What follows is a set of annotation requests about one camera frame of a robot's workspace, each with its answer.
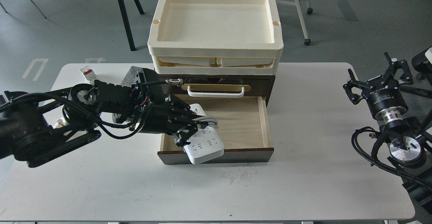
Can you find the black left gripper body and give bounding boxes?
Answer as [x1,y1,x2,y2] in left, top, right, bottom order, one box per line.
[134,94,182,135]

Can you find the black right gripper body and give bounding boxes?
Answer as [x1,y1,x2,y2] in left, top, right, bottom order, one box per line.
[363,77,408,120]

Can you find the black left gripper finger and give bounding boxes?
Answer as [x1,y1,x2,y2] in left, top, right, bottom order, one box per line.
[173,121,199,147]
[169,101,216,129]

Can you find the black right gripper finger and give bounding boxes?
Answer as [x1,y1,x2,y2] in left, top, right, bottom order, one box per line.
[343,69,369,105]
[384,52,414,85]

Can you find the white power strip with cable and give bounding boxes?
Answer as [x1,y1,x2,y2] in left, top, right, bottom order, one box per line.
[184,104,225,164]

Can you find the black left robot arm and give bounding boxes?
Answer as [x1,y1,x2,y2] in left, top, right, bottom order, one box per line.
[0,68,218,168]

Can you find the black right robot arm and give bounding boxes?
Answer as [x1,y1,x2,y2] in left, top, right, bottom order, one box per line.
[343,52,432,213]

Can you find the metal mesh power supply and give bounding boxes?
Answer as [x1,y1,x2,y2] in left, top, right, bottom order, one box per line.
[120,66,159,87]

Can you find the open wooden drawer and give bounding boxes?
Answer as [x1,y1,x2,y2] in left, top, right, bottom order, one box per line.
[178,94,274,164]

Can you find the black table legs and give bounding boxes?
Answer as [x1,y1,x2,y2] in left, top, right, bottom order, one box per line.
[117,0,145,51]

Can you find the cream plastic stacked trays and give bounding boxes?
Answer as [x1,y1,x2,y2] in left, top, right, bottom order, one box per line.
[147,0,284,75]

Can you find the white red circuit breaker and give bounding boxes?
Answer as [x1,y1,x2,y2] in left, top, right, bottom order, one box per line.
[80,65,97,85]

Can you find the white drawer handle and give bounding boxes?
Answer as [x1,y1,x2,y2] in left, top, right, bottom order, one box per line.
[187,86,245,98]

